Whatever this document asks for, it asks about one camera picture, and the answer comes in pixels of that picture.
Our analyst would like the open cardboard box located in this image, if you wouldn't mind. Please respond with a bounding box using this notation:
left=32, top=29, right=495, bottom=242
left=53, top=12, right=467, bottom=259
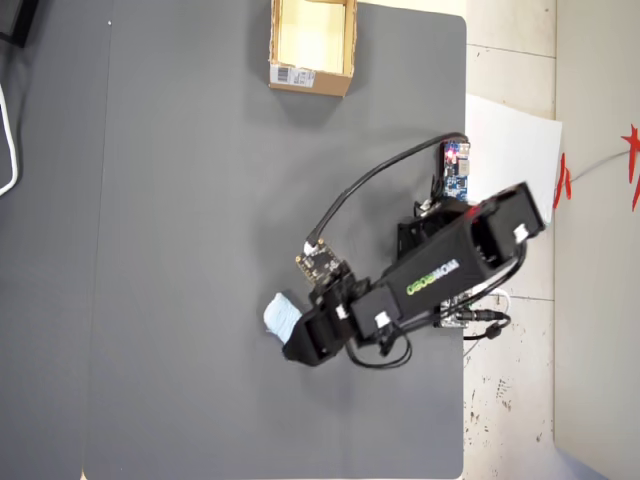
left=267, top=0, right=359, bottom=98

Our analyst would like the white paper sheet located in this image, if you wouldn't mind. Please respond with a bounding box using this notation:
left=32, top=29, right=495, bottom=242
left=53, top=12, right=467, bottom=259
left=464, top=93, right=564, bottom=227

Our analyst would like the blue controller circuit board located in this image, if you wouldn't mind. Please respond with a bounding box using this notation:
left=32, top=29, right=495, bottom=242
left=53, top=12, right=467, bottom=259
left=438, top=140, right=474, bottom=202

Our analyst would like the white cable at edge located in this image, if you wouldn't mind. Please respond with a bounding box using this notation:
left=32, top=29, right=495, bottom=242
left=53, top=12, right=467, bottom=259
left=0, top=81, right=22, bottom=197

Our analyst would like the black camera circuit board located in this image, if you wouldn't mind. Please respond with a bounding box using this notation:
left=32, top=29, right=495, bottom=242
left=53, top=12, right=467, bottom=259
left=294, top=243, right=352, bottom=290

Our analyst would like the black power connector cable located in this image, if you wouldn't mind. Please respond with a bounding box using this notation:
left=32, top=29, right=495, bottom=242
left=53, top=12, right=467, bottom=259
left=458, top=308, right=512, bottom=342

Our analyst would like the black looped servo cable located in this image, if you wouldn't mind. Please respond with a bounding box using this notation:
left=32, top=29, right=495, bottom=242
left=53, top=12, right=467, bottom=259
left=343, top=323, right=415, bottom=370

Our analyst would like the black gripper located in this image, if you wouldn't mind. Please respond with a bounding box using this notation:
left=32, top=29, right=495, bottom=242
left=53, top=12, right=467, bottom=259
left=282, top=272, right=374, bottom=368

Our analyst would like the black USB cable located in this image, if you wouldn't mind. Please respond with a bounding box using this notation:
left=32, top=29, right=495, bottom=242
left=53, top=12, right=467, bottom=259
left=304, top=131, right=471, bottom=251

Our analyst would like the light blue cloth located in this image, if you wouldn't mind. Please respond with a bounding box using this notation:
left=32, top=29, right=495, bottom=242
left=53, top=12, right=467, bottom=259
left=262, top=292, right=304, bottom=345

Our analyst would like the dark grey table mat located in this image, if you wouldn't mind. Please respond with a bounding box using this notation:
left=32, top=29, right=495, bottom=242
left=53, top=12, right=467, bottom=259
left=81, top=0, right=468, bottom=480

